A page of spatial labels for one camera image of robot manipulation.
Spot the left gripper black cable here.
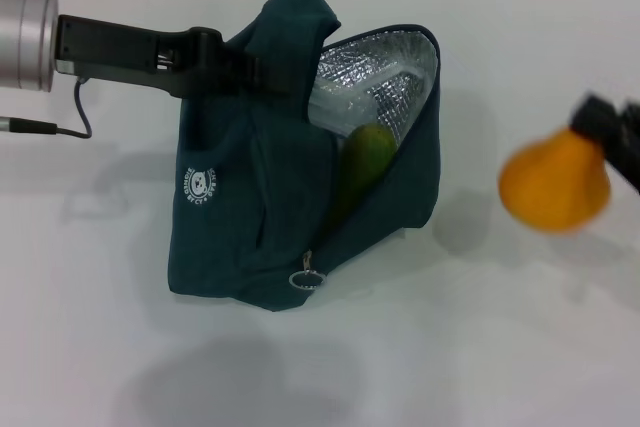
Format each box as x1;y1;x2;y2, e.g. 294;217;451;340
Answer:
0;77;94;141

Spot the orange yellow pear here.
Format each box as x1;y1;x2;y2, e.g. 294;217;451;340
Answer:
498;126;613;235

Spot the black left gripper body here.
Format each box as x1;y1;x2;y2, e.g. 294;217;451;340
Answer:
54;14;225;100

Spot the dark teal insulated lunch bag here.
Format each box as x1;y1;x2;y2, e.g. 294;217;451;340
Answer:
167;0;444;314

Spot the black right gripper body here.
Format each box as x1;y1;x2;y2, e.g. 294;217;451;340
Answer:
602;100;640;194

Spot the green cucumber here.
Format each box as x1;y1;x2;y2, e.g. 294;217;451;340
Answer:
327;122;398;229

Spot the clear container with blue lid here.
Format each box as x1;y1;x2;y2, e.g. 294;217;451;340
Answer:
307;62;430;141

